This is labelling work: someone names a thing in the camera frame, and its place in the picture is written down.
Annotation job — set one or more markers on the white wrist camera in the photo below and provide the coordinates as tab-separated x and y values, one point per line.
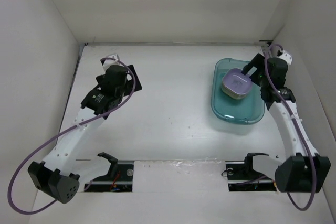
284	55
110	60

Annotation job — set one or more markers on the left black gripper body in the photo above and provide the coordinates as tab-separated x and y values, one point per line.
119	95

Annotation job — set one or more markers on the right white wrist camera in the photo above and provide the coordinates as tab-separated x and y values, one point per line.
284	55

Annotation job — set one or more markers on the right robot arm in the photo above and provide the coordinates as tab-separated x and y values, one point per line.
304	170

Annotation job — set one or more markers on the purple plate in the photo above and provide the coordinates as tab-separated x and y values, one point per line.
235	84

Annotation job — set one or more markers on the teal plastic bin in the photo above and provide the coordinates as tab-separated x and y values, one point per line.
247	110

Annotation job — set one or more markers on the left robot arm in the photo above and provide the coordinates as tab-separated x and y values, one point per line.
58	175

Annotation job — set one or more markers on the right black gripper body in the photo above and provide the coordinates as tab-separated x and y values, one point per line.
263	81

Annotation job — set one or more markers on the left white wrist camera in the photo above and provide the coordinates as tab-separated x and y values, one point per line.
110	60

